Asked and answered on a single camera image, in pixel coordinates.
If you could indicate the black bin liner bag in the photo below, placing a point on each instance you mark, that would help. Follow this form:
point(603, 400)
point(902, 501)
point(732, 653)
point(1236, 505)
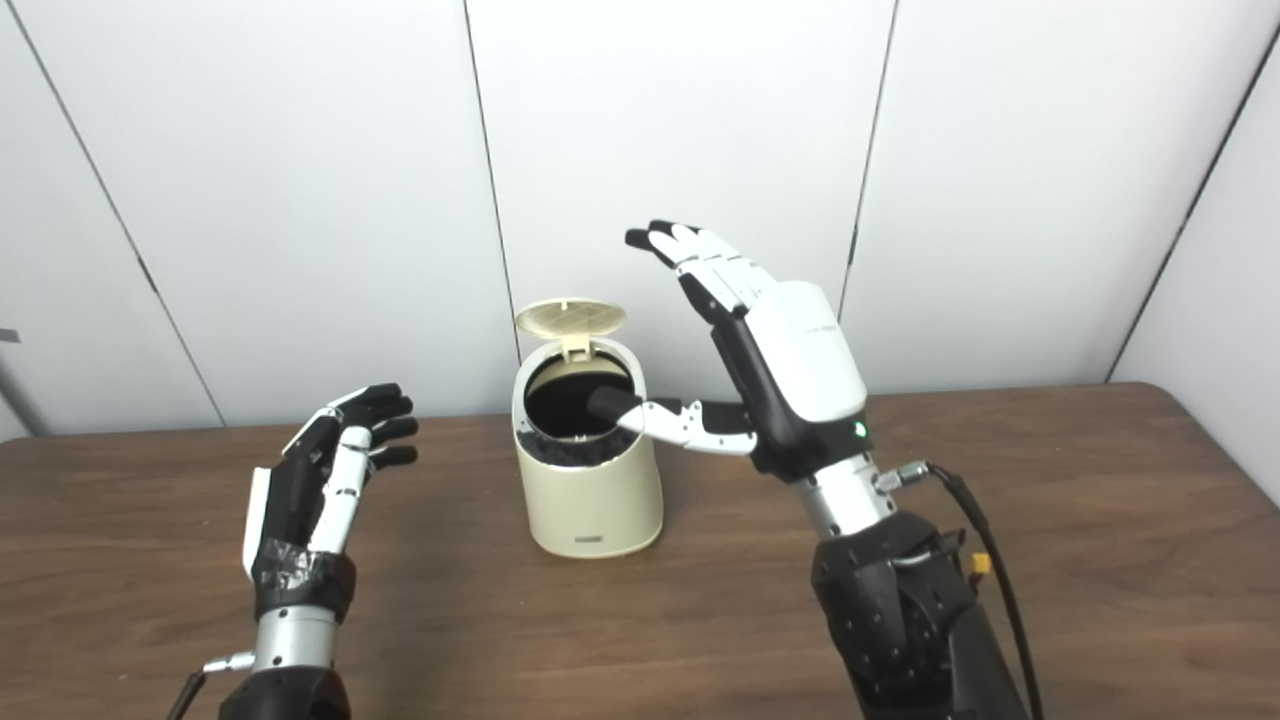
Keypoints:
point(558, 400)

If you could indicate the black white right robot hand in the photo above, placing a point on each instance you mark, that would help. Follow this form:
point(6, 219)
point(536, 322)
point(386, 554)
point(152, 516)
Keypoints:
point(810, 360)

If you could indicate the cream-colored bin body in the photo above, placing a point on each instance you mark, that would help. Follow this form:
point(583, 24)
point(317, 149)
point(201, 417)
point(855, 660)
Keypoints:
point(595, 505)

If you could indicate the round cream bin lid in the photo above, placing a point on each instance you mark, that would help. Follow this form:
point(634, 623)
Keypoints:
point(570, 318)

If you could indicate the small yellow plug connector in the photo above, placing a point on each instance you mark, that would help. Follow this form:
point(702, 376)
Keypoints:
point(980, 564)

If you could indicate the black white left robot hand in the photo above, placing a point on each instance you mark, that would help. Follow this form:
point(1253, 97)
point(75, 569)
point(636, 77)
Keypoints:
point(295, 500)

